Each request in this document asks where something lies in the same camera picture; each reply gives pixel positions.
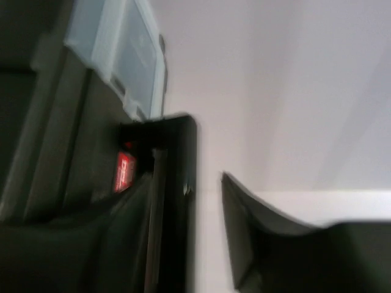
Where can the black plastic toolbox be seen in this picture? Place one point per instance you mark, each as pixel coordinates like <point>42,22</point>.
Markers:
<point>72,72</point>

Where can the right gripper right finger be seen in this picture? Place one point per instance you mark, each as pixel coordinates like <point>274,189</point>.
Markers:
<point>270,251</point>

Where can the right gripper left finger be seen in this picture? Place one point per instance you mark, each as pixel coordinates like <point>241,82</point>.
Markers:
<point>132,240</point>

